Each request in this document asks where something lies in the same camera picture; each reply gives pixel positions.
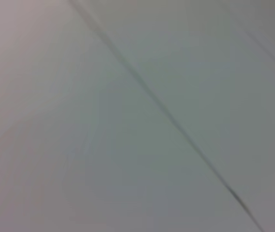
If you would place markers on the clear green-zipper document bag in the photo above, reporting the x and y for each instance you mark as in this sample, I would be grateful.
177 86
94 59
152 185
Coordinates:
132 145

